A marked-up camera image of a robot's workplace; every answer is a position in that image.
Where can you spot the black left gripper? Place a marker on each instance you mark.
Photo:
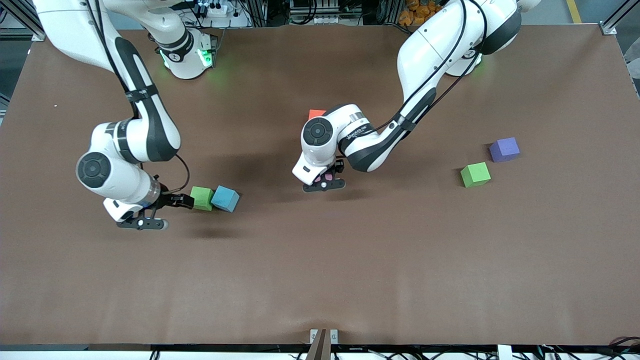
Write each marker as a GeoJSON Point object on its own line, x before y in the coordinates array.
{"type": "Point", "coordinates": [336, 167]}

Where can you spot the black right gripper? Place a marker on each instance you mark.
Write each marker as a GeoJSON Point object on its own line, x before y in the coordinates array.
{"type": "Point", "coordinates": [169, 200]}

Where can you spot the pink foam cube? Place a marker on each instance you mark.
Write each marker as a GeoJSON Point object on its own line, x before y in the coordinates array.
{"type": "Point", "coordinates": [328, 176]}

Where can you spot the green foam cube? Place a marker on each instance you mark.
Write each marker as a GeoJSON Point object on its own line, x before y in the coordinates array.
{"type": "Point", "coordinates": [204, 199]}
{"type": "Point", "coordinates": [475, 175]}

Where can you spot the orange foam cube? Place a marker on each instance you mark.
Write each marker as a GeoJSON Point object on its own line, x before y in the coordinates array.
{"type": "Point", "coordinates": [316, 114]}

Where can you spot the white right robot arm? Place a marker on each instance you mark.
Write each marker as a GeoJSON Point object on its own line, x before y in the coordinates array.
{"type": "Point", "coordinates": [120, 182]}

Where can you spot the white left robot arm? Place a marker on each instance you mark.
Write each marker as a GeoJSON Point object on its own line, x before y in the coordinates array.
{"type": "Point", "coordinates": [425, 50]}

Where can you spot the blue foam cube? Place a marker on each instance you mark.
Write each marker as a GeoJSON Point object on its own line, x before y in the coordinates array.
{"type": "Point", "coordinates": [225, 199]}

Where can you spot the white connector strip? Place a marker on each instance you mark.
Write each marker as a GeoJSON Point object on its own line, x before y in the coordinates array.
{"type": "Point", "coordinates": [316, 20]}

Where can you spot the purple foam cube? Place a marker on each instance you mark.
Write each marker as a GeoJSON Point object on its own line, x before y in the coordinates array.
{"type": "Point", "coordinates": [504, 150]}

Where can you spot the bag of orange items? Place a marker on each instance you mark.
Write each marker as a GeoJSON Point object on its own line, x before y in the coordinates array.
{"type": "Point", "coordinates": [420, 12]}

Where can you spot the white power strip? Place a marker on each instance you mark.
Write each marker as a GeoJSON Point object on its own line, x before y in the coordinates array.
{"type": "Point", "coordinates": [217, 9]}

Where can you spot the white tag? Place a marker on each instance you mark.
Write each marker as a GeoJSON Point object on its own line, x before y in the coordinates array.
{"type": "Point", "coordinates": [505, 352]}

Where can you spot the small metal edge bracket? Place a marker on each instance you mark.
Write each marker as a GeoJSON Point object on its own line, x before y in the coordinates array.
{"type": "Point", "coordinates": [313, 336]}

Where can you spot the silver aluminium frame profile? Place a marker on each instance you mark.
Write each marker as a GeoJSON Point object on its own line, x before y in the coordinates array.
{"type": "Point", "coordinates": [608, 29]}
{"type": "Point", "coordinates": [39, 36]}

